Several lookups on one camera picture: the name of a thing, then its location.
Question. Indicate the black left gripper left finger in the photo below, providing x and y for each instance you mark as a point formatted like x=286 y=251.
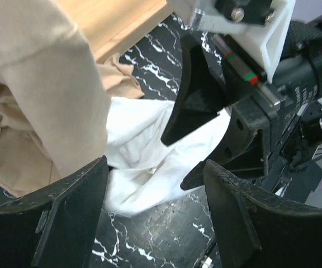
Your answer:
x=55 y=226

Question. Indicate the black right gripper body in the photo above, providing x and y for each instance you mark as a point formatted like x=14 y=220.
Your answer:
x=293 y=112

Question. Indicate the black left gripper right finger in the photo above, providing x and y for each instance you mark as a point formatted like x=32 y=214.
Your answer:
x=256 y=228

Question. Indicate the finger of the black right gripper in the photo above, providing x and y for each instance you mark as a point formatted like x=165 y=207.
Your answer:
x=199 y=98
x=245 y=140

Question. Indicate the white t shirt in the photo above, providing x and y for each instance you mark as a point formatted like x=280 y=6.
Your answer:
x=145 y=172

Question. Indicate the beige t shirt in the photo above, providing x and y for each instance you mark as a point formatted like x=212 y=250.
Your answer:
x=54 y=97

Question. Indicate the wooden clothes rack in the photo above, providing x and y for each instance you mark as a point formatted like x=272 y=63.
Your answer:
x=115 y=26

